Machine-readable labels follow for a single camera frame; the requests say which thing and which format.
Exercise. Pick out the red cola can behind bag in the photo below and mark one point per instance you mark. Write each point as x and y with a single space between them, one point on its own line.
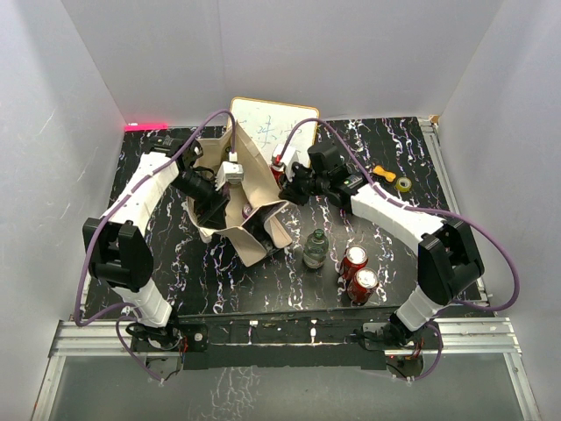
277 171

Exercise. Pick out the small whiteboard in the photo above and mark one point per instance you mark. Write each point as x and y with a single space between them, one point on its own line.
269 123

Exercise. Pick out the red cola can front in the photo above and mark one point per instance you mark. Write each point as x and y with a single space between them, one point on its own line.
362 285

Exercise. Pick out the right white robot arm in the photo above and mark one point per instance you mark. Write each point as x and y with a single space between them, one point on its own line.
448 260

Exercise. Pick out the red cola can middle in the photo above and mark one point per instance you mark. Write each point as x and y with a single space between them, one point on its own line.
355 257

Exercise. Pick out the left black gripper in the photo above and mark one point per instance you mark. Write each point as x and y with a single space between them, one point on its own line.
211 211

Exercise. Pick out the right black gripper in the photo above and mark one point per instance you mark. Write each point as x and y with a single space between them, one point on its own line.
291 191

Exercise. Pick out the yellow tape roll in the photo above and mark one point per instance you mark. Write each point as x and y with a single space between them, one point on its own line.
403 184

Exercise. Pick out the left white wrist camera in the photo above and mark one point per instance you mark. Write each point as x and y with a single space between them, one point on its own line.
229 172

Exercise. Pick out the purple Fanta can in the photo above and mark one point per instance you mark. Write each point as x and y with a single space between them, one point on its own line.
247 211

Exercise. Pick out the clear glass bottle on table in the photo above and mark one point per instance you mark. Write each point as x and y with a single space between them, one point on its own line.
315 249

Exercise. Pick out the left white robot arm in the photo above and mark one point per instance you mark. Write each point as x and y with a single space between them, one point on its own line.
117 252

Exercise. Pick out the cream canvas tote bag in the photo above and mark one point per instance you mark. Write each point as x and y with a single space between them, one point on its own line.
249 220

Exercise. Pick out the aluminium frame rail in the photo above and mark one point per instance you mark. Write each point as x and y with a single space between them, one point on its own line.
288 317

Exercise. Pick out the yellow bone-shaped toy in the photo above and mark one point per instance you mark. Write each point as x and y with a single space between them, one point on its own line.
379 171

